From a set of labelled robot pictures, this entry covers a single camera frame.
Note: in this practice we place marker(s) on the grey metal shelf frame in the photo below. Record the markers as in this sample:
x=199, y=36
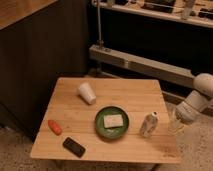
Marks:
x=160, y=70

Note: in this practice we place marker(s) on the small white patterned bottle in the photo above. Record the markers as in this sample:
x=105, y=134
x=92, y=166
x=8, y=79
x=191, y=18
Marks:
x=149, y=124

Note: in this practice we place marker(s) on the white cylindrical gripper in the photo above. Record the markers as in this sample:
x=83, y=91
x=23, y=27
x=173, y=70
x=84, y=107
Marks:
x=187, y=111

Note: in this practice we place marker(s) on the green round plate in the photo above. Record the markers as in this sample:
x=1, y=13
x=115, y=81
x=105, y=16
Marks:
x=115, y=132

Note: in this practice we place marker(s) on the small wooden table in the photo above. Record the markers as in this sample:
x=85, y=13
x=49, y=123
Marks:
x=137, y=98

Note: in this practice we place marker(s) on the white paper cup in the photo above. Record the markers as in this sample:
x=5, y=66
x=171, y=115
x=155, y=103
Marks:
x=87, y=93

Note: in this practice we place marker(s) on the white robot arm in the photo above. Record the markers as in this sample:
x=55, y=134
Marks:
x=202, y=83

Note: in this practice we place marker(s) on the dark wooden cabinet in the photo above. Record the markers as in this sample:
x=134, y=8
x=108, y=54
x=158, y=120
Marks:
x=34, y=53

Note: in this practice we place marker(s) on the white sponge block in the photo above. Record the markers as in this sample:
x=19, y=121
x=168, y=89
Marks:
x=111, y=121

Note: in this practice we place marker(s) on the vertical metal pole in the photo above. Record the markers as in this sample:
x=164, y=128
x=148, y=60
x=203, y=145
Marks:
x=100, y=40

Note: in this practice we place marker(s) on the orange carrot toy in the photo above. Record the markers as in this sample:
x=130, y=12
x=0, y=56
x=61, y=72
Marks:
x=55, y=128

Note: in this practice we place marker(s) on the black rectangular phone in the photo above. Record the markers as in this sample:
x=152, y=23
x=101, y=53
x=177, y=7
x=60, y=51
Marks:
x=74, y=147

